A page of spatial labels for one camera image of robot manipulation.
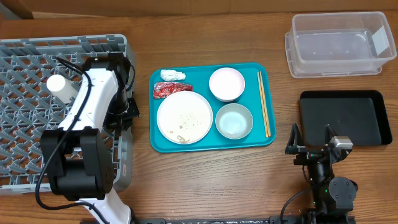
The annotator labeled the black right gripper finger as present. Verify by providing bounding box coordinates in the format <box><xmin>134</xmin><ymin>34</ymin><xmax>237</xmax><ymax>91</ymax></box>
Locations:
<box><xmin>325</xmin><ymin>124</ymin><xmax>337</xmax><ymax>144</ymax></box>
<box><xmin>286</xmin><ymin>123</ymin><xmax>303</xmax><ymax>149</ymax></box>

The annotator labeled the white cup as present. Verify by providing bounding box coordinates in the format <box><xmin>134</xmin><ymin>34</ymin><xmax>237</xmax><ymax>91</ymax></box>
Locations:
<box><xmin>46</xmin><ymin>74</ymin><xmax>78</xmax><ymax>104</ymax></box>

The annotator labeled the grey bowl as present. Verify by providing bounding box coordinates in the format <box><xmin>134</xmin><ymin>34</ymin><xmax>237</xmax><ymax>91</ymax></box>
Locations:
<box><xmin>215</xmin><ymin>103</ymin><xmax>254</xmax><ymax>140</ymax></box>

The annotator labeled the white pink bowl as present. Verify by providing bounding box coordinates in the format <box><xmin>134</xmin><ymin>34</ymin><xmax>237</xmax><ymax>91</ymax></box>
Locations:
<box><xmin>209</xmin><ymin>67</ymin><xmax>246</xmax><ymax>102</ymax></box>

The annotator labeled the grey plastic dish rack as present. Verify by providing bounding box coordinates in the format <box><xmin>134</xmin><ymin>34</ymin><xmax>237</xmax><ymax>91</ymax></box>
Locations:
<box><xmin>1</xmin><ymin>34</ymin><xmax>136</xmax><ymax>195</ymax></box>

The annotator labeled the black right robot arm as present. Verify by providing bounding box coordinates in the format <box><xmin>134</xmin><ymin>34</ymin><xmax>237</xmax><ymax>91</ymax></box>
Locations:
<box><xmin>279</xmin><ymin>124</ymin><xmax>358</xmax><ymax>223</ymax></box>

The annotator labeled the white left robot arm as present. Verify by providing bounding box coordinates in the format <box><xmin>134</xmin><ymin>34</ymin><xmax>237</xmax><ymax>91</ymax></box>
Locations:
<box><xmin>35</xmin><ymin>53</ymin><xmax>139</xmax><ymax>223</ymax></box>

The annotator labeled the black plastic tray bin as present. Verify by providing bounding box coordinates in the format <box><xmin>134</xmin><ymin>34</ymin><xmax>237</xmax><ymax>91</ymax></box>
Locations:
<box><xmin>298</xmin><ymin>90</ymin><xmax>392</xmax><ymax>146</ymax></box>

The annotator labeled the red snack wrapper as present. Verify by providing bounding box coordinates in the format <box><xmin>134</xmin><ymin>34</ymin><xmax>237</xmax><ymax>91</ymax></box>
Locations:
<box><xmin>153</xmin><ymin>82</ymin><xmax>193</xmax><ymax>99</ymax></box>

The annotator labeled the crumpled white napkin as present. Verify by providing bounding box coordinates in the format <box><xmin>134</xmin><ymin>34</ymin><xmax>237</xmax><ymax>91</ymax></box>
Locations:
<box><xmin>160</xmin><ymin>69</ymin><xmax>186</xmax><ymax>82</ymax></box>

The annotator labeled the large white dirty plate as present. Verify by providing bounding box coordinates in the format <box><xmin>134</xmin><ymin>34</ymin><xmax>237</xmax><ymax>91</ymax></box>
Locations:
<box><xmin>156</xmin><ymin>91</ymin><xmax>213</xmax><ymax>144</ymax></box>

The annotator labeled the left wooden chopstick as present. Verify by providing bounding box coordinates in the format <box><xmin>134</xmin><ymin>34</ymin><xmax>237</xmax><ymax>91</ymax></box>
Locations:
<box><xmin>257</xmin><ymin>72</ymin><xmax>269</xmax><ymax>138</ymax></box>

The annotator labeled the wooden chopstick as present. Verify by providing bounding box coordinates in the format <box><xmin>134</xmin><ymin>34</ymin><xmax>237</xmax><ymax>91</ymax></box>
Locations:
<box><xmin>257</xmin><ymin>72</ymin><xmax>269</xmax><ymax>138</ymax></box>
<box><xmin>258</xmin><ymin>71</ymin><xmax>271</xmax><ymax>138</ymax></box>

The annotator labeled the right wooden chopstick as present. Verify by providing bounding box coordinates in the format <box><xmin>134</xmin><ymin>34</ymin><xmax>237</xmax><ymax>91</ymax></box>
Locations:
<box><xmin>258</xmin><ymin>71</ymin><xmax>271</xmax><ymax>138</ymax></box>

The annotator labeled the teal plastic serving tray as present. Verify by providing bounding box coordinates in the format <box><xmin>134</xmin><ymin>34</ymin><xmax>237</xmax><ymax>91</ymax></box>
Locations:
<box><xmin>149</xmin><ymin>63</ymin><xmax>276</xmax><ymax>153</ymax></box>

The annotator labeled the clear plastic bin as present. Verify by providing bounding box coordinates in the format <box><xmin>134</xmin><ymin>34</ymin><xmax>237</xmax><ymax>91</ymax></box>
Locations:
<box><xmin>285</xmin><ymin>12</ymin><xmax>397</xmax><ymax>78</ymax></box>

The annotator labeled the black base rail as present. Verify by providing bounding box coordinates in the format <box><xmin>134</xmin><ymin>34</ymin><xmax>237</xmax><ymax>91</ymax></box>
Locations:
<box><xmin>135</xmin><ymin>215</ymin><xmax>356</xmax><ymax>224</ymax></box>

